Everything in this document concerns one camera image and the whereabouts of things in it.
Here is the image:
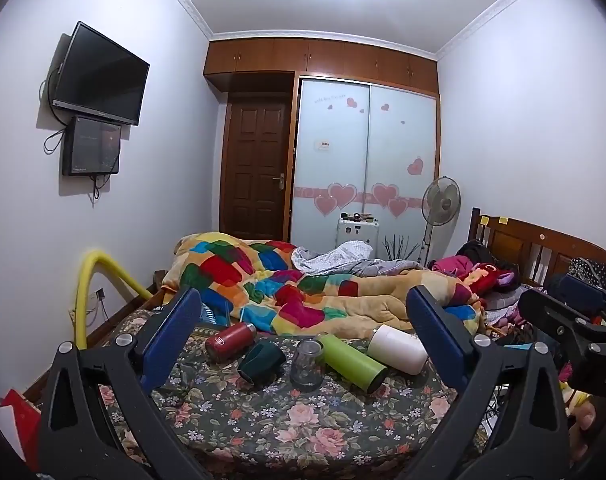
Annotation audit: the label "red plush toy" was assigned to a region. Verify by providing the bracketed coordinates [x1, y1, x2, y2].
[458, 261, 518, 295]

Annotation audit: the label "red paper bag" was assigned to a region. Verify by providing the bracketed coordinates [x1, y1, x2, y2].
[0, 388, 43, 472]

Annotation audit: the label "white small appliance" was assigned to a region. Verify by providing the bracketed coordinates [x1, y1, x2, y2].
[336, 219, 382, 260]

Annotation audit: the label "wooden headboard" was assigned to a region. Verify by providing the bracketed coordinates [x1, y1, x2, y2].
[467, 207, 606, 292]

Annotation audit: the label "black backpack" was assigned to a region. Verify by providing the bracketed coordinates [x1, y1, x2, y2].
[455, 240, 494, 267]

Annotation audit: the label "wooden bed frame rail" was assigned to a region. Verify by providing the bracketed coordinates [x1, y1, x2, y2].
[22, 270, 168, 402]

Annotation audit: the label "black dotted bag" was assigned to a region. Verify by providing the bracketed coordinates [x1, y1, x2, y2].
[567, 257, 606, 286]

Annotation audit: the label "brown wooden door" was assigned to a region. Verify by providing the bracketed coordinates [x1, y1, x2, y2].
[219, 91, 295, 242]

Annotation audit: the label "colourful patchwork quilt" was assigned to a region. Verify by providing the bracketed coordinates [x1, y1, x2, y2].
[161, 232, 484, 337]

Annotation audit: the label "person's right hand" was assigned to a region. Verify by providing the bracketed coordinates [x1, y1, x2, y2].
[570, 406, 602, 465]

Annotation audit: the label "yellow foam tube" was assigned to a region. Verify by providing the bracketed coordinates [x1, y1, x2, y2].
[72, 251, 154, 352]

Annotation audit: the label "dark dried twigs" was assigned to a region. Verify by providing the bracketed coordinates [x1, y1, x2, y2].
[382, 233, 420, 263]

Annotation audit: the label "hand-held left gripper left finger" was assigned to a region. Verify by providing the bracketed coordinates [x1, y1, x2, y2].
[38, 287, 204, 480]

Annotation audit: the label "blue plastic basket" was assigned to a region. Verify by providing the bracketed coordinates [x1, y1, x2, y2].
[199, 301, 234, 327]

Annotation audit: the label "pink clothing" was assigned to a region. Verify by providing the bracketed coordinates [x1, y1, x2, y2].
[428, 255, 476, 279]

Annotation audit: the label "red thermos bottle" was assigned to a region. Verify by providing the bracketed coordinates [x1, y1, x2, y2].
[205, 322, 258, 362]

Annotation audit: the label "green bottle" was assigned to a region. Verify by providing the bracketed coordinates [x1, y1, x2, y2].
[315, 332, 389, 394]

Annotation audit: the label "small black wall monitor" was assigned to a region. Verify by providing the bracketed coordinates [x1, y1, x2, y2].
[62, 116, 122, 177]

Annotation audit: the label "standing electric fan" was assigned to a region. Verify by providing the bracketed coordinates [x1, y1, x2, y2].
[417, 176, 462, 267]

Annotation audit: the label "dark green cup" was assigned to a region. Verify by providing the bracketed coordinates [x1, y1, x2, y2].
[236, 341, 287, 387]

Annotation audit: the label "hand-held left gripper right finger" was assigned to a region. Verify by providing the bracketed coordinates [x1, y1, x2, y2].
[398, 285, 570, 480]

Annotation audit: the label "white cup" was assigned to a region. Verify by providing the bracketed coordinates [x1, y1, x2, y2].
[367, 324, 429, 375]

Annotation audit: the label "frosted sliding wardrobe doors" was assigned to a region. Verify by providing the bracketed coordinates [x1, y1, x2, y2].
[288, 76, 439, 261]

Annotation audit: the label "floral bedsheet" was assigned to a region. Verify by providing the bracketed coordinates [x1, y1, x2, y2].
[99, 308, 490, 480]

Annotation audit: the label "grey patterned blanket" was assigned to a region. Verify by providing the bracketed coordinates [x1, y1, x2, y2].
[291, 241, 423, 279]

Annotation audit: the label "yellow soft toy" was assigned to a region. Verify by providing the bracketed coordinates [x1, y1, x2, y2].
[558, 380, 592, 412]

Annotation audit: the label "brown overhead cabinet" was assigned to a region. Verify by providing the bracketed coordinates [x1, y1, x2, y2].
[203, 38, 440, 97]

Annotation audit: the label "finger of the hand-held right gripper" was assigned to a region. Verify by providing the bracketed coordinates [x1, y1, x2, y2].
[517, 287, 606, 361]
[545, 274, 606, 317]

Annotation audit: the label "black wall television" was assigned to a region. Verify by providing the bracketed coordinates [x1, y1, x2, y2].
[50, 21, 151, 127]

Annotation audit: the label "clear glass cup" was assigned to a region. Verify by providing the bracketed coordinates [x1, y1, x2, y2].
[289, 338, 326, 394]

